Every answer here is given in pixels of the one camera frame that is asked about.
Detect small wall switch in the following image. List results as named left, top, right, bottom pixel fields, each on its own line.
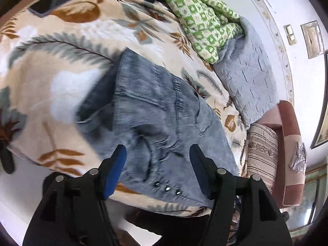
left=283, top=24, right=298, bottom=46

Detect brown bed headboard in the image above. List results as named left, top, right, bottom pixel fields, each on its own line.
left=259, top=100, right=306, bottom=208

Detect grey quilted pillow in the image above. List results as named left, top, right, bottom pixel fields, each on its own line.
left=213, top=17, right=279, bottom=130

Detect dark smartphone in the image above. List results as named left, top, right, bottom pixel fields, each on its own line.
left=28, top=0, right=88, bottom=18

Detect beige striped pillow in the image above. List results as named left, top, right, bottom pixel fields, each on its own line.
left=246, top=123, right=279, bottom=194

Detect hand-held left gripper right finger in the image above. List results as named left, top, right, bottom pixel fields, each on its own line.
left=189, top=144, right=293, bottom=246

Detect grey-blue denim jeans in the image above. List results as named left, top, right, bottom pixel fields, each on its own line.
left=75, top=47, right=240, bottom=208

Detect black object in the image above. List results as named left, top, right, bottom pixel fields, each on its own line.
left=0, top=147, right=15, bottom=175

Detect framed wall picture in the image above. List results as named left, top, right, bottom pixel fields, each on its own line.
left=310, top=53, right=328, bottom=149

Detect silver headboard ornament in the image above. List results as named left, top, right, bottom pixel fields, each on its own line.
left=289, top=141, right=307, bottom=177

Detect large wall switch panel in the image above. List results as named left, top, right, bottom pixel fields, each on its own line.
left=300, top=20, right=325, bottom=59

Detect green patterned quilt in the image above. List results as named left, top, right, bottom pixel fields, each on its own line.
left=154, top=0, right=246, bottom=64

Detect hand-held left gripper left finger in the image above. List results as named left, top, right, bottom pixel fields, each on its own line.
left=23, top=144, right=128, bottom=246

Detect leaf print blanket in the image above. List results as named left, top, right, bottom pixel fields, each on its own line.
left=0, top=0, right=250, bottom=217

